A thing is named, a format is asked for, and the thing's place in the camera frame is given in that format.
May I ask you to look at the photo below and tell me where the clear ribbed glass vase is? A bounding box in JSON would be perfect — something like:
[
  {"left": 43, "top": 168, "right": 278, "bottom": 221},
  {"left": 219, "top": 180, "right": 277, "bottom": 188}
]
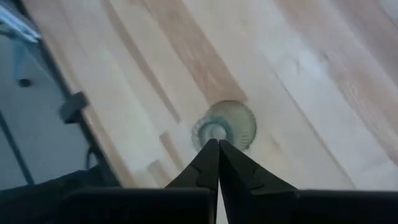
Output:
[{"left": 191, "top": 99, "right": 257, "bottom": 152}]

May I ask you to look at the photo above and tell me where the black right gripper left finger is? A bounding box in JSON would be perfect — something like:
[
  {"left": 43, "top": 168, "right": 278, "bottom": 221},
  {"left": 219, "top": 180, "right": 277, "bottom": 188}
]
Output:
[{"left": 164, "top": 138, "right": 220, "bottom": 191}]

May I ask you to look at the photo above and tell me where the office chair with white base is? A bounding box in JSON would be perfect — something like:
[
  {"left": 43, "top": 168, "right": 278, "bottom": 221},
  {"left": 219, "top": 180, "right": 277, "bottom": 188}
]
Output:
[{"left": 0, "top": 2, "right": 41, "bottom": 90}]

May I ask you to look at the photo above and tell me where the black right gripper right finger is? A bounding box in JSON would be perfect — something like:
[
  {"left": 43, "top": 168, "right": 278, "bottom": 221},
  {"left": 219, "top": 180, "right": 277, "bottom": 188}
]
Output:
[{"left": 218, "top": 139, "right": 299, "bottom": 224}]

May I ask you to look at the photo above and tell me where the black frame clamp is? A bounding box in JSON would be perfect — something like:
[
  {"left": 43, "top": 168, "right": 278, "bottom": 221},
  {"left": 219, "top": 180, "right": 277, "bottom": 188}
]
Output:
[{"left": 58, "top": 91, "right": 90, "bottom": 124}]

